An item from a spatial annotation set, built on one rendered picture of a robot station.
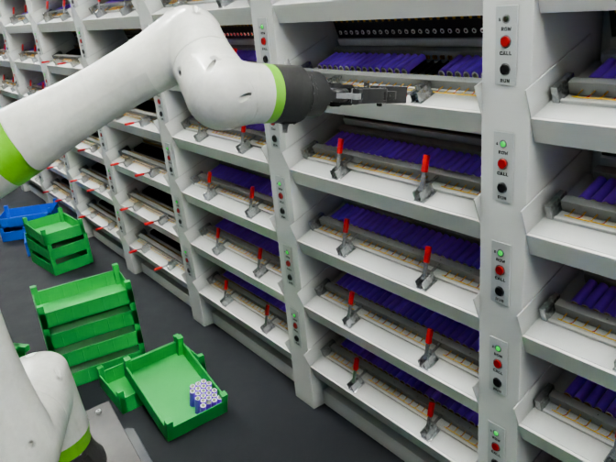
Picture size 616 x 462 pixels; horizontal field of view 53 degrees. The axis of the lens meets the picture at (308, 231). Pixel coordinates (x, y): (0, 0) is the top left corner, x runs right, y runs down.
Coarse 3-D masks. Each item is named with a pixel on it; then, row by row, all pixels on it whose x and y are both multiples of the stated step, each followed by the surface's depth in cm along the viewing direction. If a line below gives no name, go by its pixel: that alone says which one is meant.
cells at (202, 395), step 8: (192, 384) 187; (200, 384) 187; (208, 384) 188; (192, 392) 185; (200, 392) 185; (208, 392) 185; (216, 392) 186; (192, 400) 186; (200, 400) 183; (208, 400) 183; (216, 400) 183; (200, 408) 181; (208, 408) 182
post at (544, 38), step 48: (528, 0) 92; (528, 48) 95; (528, 144) 100; (528, 192) 103; (480, 240) 113; (480, 288) 117; (528, 288) 110; (480, 336) 121; (480, 384) 124; (528, 384) 118; (480, 432) 129
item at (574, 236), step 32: (576, 160) 109; (608, 160) 107; (544, 192) 105; (576, 192) 109; (608, 192) 104; (544, 224) 105; (576, 224) 102; (608, 224) 100; (544, 256) 105; (576, 256) 99; (608, 256) 94
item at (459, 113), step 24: (312, 48) 154; (408, 96) 121; (432, 96) 117; (456, 96) 113; (480, 96) 104; (384, 120) 127; (408, 120) 121; (432, 120) 116; (456, 120) 111; (480, 120) 106
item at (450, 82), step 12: (324, 72) 143; (336, 72) 140; (348, 72) 137; (360, 72) 134; (372, 72) 132; (384, 72) 129; (372, 84) 130; (396, 84) 126; (408, 84) 123; (432, 84) 118; (444, 84) 116; (456, 84) 113; (468, 84) 111
